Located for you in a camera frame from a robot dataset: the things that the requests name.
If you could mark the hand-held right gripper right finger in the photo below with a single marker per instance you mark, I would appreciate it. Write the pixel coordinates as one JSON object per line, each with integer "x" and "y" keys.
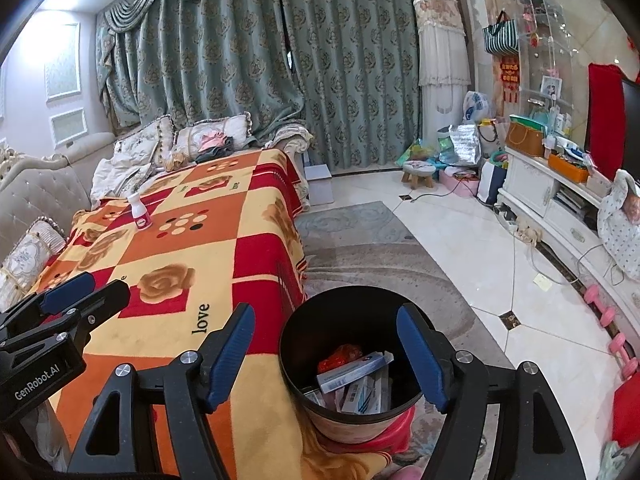
{"x": 425, "y": 360}

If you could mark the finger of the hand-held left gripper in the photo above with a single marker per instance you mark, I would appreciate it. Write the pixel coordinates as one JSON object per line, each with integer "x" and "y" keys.
{"x": 107, "y": 300}
{"x": 65, "y": 290}

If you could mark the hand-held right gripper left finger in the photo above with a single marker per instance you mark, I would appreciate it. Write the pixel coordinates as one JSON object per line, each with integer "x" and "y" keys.
{"x": 230, "y": 355}

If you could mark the white box blue print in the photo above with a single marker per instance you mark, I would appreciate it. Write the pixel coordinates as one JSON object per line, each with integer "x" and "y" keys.
{"x": 367, "y": 397}

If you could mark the white box blue stripe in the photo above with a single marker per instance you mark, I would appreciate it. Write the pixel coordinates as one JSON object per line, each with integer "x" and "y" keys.
{"x": 350, "y": 375}

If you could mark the red plastic bag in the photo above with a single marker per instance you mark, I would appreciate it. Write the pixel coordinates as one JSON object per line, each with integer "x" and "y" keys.
{"x": 340, "y": 355}

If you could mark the black trash bin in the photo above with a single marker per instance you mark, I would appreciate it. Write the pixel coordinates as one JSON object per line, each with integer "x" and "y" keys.
{"x": 310, "y": 320}

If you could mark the white ribbed embroidered cushion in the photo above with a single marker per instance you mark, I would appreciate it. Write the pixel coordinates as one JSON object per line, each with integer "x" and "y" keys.
{"x": 30, "y": 260}

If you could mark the pink plastic stool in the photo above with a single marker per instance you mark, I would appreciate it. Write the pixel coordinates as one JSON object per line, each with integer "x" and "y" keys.
{"x": 395, "y": 430}

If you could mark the red orange printed blanket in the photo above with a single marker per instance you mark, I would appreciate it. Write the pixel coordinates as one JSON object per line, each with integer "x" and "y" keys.
{"x": 165, "y": 240}

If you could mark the white bottle pink label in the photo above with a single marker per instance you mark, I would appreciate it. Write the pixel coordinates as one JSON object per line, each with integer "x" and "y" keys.
{"x": 141, "y": 215}

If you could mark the grey tufted sofa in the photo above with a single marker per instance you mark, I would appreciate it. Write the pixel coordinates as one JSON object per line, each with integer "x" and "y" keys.
{"x": 40, "y": 185}

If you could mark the white folded quilt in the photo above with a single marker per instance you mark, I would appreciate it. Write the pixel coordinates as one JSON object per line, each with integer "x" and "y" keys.
{"x": 117, "y": 180}

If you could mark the grey floor rug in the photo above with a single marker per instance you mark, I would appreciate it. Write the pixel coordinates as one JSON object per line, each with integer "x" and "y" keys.
{"x": 375, "y": 250}

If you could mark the yellow sticky note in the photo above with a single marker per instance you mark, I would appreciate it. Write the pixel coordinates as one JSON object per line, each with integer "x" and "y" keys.
{"x": 544, "y": 282}

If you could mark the fringed embroidered cushion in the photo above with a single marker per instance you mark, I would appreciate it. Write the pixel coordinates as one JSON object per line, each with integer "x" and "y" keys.
{"x": 192, "y": 135}
{"x": 140, "y": 142}

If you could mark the white power strip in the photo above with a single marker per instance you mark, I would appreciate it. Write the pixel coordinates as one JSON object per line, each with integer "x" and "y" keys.
{"x": 510, "y": 217}

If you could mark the pink basin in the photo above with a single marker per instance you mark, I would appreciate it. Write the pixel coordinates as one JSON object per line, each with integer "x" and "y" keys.
{"x": 460, "y": 182}

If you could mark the pink dumbbell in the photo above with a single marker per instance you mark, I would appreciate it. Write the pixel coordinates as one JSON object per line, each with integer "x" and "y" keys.
{"x": 625, "y": 352}
{"x": 600, "y": 307}

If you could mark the small white cabinet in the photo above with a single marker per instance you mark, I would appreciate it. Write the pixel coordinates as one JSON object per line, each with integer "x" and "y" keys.
{"x": 317, "y": 185}

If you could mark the navy white bag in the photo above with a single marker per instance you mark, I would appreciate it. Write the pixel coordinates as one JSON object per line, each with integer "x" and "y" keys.
{"x": 490, "y": 180}

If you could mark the pink folded cloth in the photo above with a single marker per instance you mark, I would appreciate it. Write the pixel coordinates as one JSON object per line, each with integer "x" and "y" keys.
{"x": 215, "y": 141}

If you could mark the small round stool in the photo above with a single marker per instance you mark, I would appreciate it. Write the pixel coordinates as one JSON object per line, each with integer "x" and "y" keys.
{"x": 419, "y": 167}

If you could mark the white tv cabinet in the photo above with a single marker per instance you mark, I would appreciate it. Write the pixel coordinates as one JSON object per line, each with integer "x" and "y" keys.
{"x": 530, "y": 185}

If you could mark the green plastic bag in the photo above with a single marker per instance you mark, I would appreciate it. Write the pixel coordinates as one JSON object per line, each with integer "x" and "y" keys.
{"x": 417, "y": 152}

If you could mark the silver foil bag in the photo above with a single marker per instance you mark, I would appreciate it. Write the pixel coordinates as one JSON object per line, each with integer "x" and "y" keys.
{"x": 465, "y": 142}

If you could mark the white polka dot cloth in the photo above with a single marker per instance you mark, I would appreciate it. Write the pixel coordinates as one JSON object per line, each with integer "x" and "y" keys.
{"x": 620, "y": 230}

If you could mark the orange tray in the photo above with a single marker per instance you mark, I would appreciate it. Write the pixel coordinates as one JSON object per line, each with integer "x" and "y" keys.
{"x": 567, "y": 170}

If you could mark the brown handbag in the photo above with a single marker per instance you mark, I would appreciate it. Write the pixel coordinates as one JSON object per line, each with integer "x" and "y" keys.
{"x": 524, "y": 137}

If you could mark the white plastic bag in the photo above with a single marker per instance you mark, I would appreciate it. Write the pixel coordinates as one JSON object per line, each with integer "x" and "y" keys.
{"x": 475, "y": 105}

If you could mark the green patterned curtain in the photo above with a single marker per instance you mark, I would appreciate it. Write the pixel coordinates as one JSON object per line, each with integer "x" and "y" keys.
{"x": 225, "y": 60}

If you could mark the red hanging ornament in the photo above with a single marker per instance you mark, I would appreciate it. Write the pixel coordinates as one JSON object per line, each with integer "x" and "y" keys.
{"x": 509, "y": 70}

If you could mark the red cloth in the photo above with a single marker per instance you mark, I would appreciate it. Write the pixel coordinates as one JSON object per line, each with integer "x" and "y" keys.
{"x": 602, "y": 110}

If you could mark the air conditioner with lace cover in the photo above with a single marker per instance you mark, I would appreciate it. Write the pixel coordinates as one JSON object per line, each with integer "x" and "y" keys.
{"x": 442, "y": 50}

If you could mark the black television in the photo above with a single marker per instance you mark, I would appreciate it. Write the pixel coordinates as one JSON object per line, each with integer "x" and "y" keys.
{"x": 631, "y": 125}

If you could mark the striped tote bag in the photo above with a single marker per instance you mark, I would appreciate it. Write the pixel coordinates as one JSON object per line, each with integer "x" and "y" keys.
{"x": 501, "y": 37}

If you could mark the clear acrylic shelf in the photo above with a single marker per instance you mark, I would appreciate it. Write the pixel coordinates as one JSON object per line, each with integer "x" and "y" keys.
{"x": 545, "y": 35}

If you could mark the white photo frame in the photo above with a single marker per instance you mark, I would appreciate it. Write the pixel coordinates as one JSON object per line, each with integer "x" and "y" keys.
{"x": 550, "y": 86}

